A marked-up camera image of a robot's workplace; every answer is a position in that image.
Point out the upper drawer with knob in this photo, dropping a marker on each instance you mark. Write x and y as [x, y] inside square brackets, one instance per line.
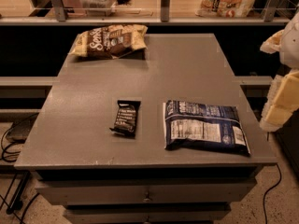
[144, 191]

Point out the lower drawer with knob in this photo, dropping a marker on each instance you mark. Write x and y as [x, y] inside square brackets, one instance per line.
[148, 214]

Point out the metal shelf rail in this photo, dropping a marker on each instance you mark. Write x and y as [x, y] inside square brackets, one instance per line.
[150, 12]

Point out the black rxbar chocolate bar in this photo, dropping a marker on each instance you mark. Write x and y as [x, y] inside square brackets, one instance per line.
[126, 119]

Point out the colourful snack bag on shelf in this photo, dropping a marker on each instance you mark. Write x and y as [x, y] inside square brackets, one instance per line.
[224, 8]

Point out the grey drawer cabinet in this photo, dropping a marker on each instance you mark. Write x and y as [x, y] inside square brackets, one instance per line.
[72, 138]

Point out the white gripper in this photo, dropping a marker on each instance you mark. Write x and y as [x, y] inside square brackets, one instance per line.
[291, 47]

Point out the clear plastic container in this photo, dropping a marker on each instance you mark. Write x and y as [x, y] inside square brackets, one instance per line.
[100, 8]

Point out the drawer with knob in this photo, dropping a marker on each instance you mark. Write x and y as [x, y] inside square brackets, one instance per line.
[148, 214]
[144, 191]

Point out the brown chip bag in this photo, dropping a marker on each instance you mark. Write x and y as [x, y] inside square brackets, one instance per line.
[110, 42]

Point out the grey power adapter box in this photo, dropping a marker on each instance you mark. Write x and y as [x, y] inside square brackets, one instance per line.
[20, 131]

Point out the blue chip bag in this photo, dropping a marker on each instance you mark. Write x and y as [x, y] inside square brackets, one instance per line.
[204, 127]

